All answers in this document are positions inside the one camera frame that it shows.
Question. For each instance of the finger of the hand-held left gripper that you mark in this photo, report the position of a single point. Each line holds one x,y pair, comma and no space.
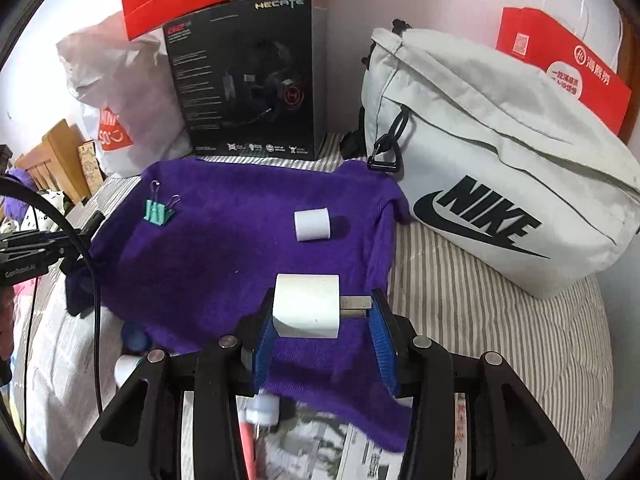
82,232
75,259

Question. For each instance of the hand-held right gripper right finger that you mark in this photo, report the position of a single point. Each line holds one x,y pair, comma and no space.
382,355

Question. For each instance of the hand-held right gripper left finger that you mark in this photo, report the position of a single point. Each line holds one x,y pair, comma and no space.
265,355

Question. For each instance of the pink white pen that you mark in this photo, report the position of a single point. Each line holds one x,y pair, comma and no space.
262,410

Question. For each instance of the white charger plug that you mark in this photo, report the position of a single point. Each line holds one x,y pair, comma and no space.
305,305

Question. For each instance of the small blue pink bottle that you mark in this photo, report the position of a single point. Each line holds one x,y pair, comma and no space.
135,337

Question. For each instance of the blue white tube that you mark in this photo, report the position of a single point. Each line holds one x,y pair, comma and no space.
127,369

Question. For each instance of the patterned card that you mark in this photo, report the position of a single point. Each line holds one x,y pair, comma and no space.
91,167

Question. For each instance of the purple plush toy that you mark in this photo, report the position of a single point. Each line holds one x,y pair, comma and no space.
17,185

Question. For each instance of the green binder clip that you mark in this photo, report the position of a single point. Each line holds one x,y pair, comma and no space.
157,212

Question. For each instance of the wooden headboard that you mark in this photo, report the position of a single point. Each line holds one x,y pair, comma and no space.
55,150

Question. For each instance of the striped bed sheet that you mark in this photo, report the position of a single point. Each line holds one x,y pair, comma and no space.
475,335

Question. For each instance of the newspaper sheet red heading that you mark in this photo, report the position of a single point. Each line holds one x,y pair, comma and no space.
460,415

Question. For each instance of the purple towel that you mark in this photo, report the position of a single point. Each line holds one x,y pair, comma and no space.
225,260

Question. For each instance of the newspaper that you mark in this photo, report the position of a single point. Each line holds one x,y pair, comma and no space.
325,450

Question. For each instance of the small white cylinder cap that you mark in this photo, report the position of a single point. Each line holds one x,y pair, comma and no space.
311,224

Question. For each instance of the white plastic bag red logo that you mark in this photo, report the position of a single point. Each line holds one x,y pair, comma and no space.
115,75

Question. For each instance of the black headphone box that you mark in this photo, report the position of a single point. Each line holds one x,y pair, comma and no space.
240,85

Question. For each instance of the white canvas bag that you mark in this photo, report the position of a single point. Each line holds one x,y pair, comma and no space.
475,150

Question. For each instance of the red gift box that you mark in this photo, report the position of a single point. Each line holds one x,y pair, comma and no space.
145,5

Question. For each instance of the red paper bag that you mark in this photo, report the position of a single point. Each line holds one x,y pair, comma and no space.
540,40

